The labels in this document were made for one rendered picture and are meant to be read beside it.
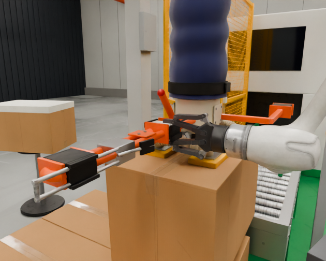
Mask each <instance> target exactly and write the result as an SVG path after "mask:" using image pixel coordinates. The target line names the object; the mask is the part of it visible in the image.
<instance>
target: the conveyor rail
mask: <svg viewBox="0 0 326 261"><path fill-rule="evenodd" d="M300 175H301V171H292V172H291V176H290V180H289V183H288V187H287V190H286V194H285V198H284V202H283V205H282V208H281V212H280V215H279V219H278V220H279V221H282V222H286V223H289V230H288V239H287V246H288V240H289V235H290V229H291V223H292V218H293V213H294V207H295V201H296V197H297V192H298V187H299V181H300ZM286 251H287V247H286Z"/></svg>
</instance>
